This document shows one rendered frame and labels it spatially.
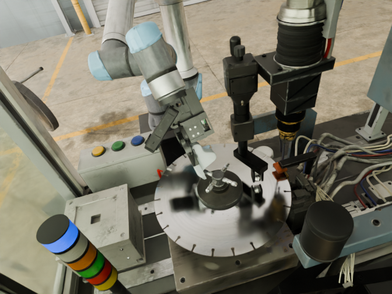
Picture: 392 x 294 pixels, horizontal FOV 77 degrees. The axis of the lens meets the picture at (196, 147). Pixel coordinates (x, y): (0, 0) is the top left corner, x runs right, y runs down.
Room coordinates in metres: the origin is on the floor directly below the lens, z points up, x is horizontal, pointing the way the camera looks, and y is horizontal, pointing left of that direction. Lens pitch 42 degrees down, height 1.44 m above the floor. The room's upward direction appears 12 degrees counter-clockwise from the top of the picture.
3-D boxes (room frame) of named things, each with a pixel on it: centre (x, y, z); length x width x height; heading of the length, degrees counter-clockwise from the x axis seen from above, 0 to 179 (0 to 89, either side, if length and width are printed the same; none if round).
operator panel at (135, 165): (0.67, 0.27, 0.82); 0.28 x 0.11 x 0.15; 95
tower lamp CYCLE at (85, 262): (0.21, 0.22, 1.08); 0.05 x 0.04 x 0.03; 5
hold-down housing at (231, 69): (0.41, -0.11, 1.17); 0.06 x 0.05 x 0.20; 86
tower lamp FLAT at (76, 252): (0.21, 0.22, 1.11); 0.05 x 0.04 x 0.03; 5
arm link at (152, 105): (0.98, 0.12, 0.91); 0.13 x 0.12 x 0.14; 82
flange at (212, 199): (0.37, -0.04, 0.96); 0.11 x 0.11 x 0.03
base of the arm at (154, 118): (0.98, 0.12, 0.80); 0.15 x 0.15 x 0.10
